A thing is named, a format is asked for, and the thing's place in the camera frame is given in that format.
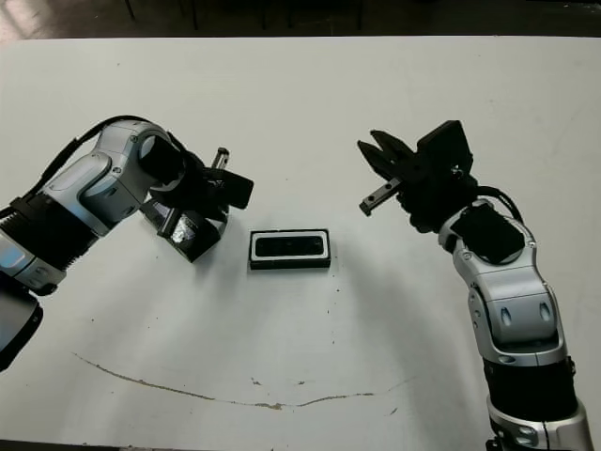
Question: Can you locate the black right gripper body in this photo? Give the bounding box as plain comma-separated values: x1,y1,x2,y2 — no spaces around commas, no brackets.
359,150,489,235

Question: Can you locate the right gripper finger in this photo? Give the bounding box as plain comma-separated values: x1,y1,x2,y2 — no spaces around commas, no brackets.
370,131,417,163
357,139,401,180

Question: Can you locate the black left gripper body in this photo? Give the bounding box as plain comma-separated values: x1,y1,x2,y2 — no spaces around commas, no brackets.
163,147,232,223

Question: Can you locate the black box lid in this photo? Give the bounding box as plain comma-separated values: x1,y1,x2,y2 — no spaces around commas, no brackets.
139,199,223,263

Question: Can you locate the black phone-like camera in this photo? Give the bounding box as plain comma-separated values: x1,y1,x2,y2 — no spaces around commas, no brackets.
255,236,325,258

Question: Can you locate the black box with white liner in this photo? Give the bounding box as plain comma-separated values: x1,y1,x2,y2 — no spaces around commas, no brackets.
248,228,333,272

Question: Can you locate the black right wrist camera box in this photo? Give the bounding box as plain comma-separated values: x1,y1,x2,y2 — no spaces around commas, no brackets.
415,120,473,174

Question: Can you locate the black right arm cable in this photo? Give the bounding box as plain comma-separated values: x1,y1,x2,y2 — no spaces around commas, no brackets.
478,185,527,222

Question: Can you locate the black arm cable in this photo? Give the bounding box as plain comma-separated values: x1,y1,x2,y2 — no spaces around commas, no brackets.
478,185,527,222
0,113,208,215

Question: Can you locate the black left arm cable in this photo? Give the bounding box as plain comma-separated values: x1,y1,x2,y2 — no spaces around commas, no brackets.
0,113,208,215

